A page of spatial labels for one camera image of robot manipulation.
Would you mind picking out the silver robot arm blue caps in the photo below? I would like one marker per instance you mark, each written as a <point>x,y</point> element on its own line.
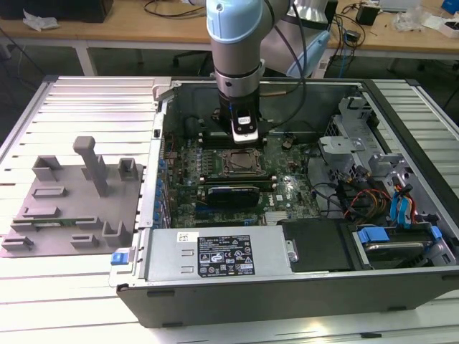
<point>233,53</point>

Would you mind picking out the CPU socket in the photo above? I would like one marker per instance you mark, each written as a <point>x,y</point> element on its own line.
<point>229,153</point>

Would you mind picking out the black RAM slot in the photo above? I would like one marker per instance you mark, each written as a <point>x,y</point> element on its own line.
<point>209,142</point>
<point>215,146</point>
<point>236,176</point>
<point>207,133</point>
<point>207,137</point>

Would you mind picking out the black round board component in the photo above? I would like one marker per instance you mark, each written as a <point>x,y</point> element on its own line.
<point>191,126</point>

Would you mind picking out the grey case latch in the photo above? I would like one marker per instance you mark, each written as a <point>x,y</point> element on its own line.
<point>161,86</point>

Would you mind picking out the round coin battery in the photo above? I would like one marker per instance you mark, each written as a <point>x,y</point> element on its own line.
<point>287,144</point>

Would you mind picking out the green motherboard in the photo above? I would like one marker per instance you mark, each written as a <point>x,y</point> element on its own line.
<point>186,168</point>

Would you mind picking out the black graphics card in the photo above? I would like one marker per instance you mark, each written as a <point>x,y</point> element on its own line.
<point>233,197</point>

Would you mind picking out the silver drive cage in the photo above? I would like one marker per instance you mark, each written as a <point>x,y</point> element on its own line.
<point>340,143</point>

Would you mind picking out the silver chipset heatsink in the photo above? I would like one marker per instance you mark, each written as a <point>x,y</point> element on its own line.
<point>277,217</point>

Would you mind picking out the tall black box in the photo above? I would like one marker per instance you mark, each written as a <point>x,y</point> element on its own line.
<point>331,10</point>

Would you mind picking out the small grey adapter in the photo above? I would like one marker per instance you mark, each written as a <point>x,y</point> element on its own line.
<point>353,36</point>

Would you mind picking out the silver power supply unit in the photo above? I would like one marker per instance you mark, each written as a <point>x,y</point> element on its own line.
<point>172,258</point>

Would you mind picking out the black plastic shroud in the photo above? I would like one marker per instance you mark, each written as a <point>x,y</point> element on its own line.
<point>315,243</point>

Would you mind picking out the small black cube box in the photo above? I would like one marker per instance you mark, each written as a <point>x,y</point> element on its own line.
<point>366,14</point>

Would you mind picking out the blue case latch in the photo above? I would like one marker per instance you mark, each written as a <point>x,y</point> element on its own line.
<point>119,258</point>

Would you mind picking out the grey parts rack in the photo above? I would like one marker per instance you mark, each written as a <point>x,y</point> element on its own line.
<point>71,215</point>

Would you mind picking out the large black equipment box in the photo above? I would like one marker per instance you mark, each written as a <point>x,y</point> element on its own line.
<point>54,9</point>

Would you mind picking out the flat silver box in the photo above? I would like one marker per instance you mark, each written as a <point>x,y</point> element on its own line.
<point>398,3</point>

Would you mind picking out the clear plastic bag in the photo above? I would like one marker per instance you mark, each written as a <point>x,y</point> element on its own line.
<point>409,19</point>

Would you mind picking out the crumpled white paper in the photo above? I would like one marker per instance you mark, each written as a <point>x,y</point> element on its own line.
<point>39,20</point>

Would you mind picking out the black grey PC case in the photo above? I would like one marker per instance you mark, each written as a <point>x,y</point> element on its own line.
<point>287,304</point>

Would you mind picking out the green RAM stick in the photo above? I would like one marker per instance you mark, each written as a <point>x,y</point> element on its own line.
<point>54,224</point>

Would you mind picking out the hard disk in blue carrier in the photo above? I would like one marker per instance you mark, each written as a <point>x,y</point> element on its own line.
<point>394,251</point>

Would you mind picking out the blue box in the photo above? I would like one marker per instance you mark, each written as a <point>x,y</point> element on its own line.
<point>451,5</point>

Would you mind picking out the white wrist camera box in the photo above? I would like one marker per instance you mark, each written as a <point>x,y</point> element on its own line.
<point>245,134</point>

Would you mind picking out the wooden desk white frame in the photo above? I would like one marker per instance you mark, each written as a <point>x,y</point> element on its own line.
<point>107,30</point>

